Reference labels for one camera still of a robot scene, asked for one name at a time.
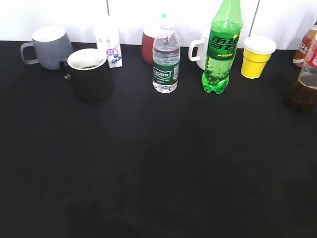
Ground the black mug white interior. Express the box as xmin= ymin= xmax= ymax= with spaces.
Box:
xmin=59 ymin=48 xmax=113 ymax=102

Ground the cola bottle red label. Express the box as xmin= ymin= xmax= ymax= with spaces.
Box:
xmin=286 ymin=36 xmax=317 ymax=113

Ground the green sprite bottle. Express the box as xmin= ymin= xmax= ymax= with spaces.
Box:
xmin=202 ymin=0 xmax=243 ymax=94

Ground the yellow paper cup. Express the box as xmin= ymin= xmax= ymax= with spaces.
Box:
xmin=241 ymin=35 xmax=277 ymax=79

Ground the clear water bottle green label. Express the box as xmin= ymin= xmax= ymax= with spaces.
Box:
xmin=153 ymin=13 xmax=180 ymax=94

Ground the white ceramic mug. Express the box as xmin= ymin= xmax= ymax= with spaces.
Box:
xmin=188 ymin=27 xmax=211 ymax=70

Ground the red ceramic mug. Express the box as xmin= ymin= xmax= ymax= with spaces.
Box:
xmin=141 ymin=23 xmax=160 ymax=65

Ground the small blueberry milk carton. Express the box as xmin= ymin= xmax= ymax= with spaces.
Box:
xmin=93 ymin=16 xmax=123 ymax=68

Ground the grey ceramic mug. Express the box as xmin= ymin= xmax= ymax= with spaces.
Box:
xmin=20 ymin=26 xmax=74 ymax=70

